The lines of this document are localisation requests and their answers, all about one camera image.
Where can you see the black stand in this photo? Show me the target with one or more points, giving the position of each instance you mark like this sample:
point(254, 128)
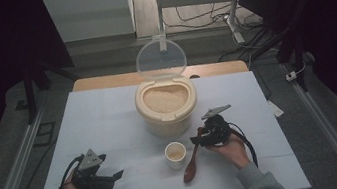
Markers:
point(290, 46)
point(33, 84)

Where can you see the beige rice container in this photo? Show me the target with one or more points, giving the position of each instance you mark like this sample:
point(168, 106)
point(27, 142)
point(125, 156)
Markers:
point(169, 121)

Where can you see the rice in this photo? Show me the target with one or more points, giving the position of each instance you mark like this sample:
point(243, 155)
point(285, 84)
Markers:
point(165, 99)
point(176, 154)

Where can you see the white table cover sheet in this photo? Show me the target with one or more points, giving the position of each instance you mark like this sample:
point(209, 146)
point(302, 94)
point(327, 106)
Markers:
point(107, 124)

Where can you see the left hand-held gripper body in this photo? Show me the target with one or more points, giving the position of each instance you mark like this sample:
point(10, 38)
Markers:
point(89, 178)

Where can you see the brown wooden spoon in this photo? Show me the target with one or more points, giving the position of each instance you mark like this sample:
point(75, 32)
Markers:
point(192, 163)

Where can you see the clear round container lid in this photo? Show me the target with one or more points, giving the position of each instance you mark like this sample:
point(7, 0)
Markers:
point(160, 58)

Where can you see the white paper tag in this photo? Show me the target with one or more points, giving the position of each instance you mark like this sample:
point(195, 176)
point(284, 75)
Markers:
point(276, 108)

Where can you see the white cup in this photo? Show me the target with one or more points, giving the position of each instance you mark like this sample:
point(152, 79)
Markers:
point(176, 155)

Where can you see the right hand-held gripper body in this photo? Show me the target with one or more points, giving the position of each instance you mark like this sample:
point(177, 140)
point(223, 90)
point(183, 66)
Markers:
point(217, 129)

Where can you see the person's right hand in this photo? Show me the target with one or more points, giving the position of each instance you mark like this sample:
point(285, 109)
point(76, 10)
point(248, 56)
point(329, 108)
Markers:
point(230, 152)

